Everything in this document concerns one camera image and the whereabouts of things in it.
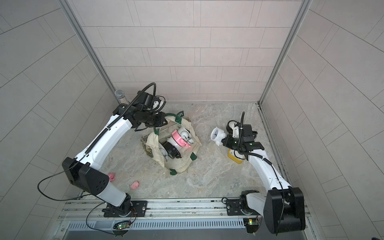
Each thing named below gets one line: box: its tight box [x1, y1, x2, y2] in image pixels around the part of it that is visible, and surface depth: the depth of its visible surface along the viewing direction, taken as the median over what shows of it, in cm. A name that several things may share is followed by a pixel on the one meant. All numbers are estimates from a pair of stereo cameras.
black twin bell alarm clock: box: [158, 139, 182, 159], surface depth 84 cm
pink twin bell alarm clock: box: [171, 130, 191, 148], surface depth 88 cm
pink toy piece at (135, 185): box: [131, 181, 140, 190], surface depth 78 cm
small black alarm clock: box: [226, 120, 238, 135], surface depth 101 cm
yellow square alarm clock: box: [228, 149, 246, 164], surface depth 88 cm
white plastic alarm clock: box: [210, 126, 226, 146], surface depth 85 cm
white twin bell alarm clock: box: [177, 127, 195, 144], surface depth 87 cm
